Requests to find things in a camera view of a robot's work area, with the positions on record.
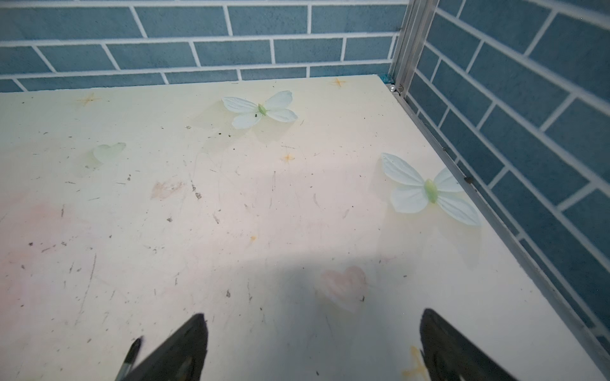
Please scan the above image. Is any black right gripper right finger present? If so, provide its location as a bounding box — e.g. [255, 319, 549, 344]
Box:
[419, 308, 516, 381]

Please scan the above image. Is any silver black-tipped screwdriver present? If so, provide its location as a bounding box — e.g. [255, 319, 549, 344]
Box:
[115, 337, 143, 381]

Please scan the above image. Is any aluminium corner frame post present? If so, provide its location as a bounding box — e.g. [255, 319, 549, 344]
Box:
[389, 0, 438, 96]

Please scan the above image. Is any aluminium base frame rail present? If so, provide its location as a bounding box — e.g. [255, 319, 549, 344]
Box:
[388, 85, 609, 379]

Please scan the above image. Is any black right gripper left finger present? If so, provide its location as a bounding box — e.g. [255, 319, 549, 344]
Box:
[123, 313, 208, 381]

